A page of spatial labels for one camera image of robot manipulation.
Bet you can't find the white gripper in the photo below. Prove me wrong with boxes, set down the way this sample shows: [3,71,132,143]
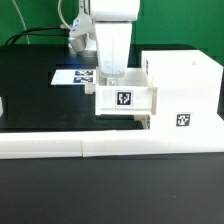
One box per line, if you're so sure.
[90,0,140,86]

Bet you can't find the white drawer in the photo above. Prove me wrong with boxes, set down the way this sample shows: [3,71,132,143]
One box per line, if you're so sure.
[85,68,157,115]
[134,115,151,129]

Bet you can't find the white drawer cabinet box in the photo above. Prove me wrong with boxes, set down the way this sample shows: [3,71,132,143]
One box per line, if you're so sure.
[141,50,224,130]

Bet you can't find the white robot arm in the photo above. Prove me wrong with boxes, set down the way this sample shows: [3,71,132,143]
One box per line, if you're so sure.
[69,0,140,79]

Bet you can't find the white marker tag sheet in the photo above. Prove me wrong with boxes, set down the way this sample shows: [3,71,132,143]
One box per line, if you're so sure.
[51,69,96,85]

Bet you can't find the white front guide rail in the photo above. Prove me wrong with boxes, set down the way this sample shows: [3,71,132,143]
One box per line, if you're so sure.
[0,128,224,159]

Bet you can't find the white guide rail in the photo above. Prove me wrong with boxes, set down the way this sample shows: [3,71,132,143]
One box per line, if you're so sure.
[0,128,224,159]
[0,96,3,117]

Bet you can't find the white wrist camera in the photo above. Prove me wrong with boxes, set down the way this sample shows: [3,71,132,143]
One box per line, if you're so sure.
[69,13,96,53]

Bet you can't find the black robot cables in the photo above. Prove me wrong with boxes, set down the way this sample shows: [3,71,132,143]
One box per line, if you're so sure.
[4,26,73,46]

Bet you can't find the white thin cable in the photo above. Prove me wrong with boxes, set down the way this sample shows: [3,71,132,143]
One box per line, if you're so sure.
[11,0,31,45]

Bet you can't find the white left guide rail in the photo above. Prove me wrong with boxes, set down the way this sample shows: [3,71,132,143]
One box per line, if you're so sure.
[0,96,3,117]

